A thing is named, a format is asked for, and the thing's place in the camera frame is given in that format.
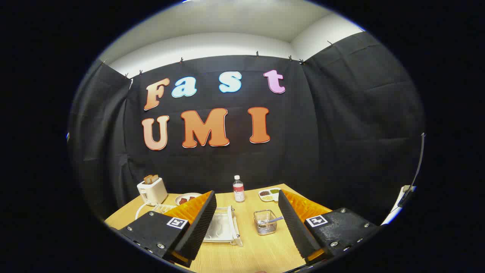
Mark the white divided condiment dish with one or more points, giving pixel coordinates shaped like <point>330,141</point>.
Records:
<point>269,194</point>

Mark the clear bottle red label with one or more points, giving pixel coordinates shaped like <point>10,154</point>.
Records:
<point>238,191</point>

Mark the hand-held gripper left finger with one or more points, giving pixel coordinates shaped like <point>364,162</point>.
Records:
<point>199,227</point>

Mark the white toaster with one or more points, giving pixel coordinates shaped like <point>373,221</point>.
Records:
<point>153,191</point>

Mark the white plate with meat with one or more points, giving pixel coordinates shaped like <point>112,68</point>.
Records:
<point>181,196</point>

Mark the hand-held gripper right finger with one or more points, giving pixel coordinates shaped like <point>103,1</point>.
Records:
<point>297,227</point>

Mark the black backdrop cloth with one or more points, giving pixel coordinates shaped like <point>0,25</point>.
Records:
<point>303,151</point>

